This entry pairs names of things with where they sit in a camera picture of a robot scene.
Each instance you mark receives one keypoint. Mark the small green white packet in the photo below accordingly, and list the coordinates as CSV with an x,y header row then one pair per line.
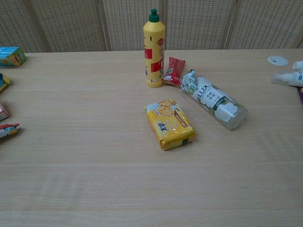
x,y
213,101

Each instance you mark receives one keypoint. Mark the yellow cracker packet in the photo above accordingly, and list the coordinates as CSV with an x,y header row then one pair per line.
x,y
170,125

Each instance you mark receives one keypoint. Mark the red snack packet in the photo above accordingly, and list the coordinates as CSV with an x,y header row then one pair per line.
x,y
174,71

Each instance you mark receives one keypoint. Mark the yellow bottle green cap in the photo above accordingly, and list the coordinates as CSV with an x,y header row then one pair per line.
x,y
154,47

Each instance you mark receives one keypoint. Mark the woven folding screen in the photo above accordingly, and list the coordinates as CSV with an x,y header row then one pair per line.
x,y
71,23

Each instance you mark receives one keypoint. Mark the white spray bottle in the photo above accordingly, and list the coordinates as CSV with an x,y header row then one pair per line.
x,y
290,78

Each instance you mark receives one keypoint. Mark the long red white wrapper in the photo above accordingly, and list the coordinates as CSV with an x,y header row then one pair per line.
x,y
8,130

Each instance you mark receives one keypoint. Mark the small brown white packet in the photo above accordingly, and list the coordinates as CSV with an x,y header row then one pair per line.
x,y
3,112

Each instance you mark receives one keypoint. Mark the purple red noodle bag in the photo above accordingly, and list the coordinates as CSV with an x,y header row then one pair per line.
x,y
300,94

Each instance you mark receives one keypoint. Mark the blue yellow candy bag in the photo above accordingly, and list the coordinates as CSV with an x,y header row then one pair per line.
x,y
3,82

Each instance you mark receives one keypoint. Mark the blue green carton box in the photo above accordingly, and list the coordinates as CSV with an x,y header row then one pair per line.
x,y
10,56

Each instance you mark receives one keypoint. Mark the white bottle orange label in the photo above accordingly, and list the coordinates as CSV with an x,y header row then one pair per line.
x,y
298,65

